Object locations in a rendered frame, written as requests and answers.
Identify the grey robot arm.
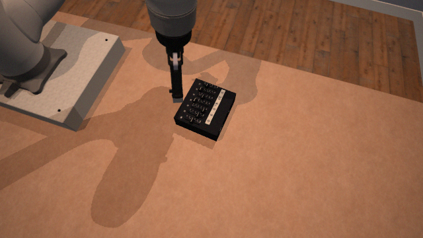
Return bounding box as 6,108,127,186
0,0,198,98

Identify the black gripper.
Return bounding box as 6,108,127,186
155,30,192,103

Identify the black lighting desk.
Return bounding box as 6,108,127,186
174,79,236,141

